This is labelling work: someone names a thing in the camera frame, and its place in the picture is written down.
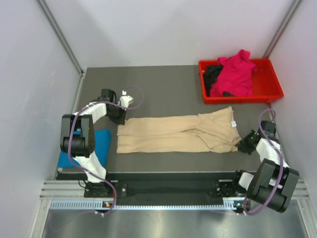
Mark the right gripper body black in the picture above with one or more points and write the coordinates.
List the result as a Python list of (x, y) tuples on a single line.
[(245, 144)]

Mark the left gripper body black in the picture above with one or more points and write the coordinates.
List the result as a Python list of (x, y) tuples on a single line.
[(117, 114)]

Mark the beige t shirt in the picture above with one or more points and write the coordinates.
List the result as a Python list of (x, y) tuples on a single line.
[(212, 132)]

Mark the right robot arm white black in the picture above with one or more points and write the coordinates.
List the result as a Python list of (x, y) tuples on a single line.
[(274, 180)]

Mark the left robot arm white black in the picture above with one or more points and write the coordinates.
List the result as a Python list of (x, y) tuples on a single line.
[(77, 136)]

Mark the folded blue t shirt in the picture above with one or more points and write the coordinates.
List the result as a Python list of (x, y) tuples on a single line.
[(103, 139)]

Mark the red plastic bin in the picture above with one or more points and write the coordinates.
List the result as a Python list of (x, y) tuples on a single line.
[(266, 87)]

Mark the pink t shirt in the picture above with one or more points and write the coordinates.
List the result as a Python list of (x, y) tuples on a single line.
[(235, 77)]

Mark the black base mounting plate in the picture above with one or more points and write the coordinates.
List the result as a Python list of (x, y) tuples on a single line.
[(223, 184)]

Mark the black t shirt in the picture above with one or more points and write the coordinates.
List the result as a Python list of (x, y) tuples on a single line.
[(211, 75)]

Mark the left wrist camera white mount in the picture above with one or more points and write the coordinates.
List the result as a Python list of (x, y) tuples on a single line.
[(125, 100)]

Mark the aluminium frame rail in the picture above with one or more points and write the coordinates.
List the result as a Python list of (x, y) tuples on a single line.
[(62, 189)]

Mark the grey slotted cable duct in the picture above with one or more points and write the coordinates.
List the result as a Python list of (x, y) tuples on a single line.
[(88, 204)]

